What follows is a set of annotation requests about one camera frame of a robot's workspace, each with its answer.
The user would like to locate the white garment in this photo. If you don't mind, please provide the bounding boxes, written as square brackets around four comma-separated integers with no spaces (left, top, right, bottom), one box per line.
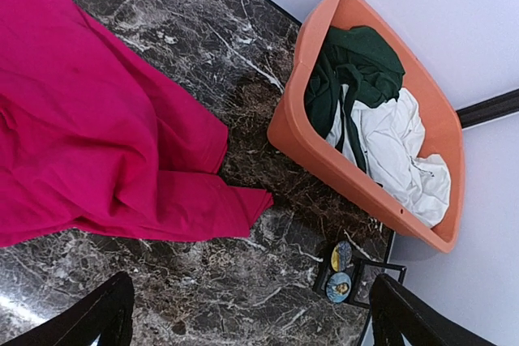
[351,88,451,228]

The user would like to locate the yellow round brooch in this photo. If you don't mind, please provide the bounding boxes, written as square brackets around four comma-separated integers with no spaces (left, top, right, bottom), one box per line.
[330,241,353,272]

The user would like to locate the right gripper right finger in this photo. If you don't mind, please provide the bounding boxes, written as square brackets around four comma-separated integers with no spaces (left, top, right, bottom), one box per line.
[370,274,491,345]

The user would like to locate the dark green garment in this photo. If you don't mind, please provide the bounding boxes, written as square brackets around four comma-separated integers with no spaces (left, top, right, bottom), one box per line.
[304,26,405,172]

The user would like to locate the blue portrait round brooch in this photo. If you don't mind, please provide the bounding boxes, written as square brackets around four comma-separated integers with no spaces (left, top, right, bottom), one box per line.
[325,272,352,304]

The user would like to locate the right black frame post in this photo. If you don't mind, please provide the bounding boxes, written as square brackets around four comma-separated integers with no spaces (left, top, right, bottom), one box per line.
[457,89,519,129]

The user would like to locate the red t-shirt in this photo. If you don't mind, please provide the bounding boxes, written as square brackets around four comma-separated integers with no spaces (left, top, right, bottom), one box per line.
[1,0,272,246]

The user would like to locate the orange plastic basin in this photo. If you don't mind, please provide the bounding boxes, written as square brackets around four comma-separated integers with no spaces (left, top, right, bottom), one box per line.
[268,0,465,253]

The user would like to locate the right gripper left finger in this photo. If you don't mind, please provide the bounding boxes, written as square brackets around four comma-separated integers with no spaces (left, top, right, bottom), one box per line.
[6,271,135,346]

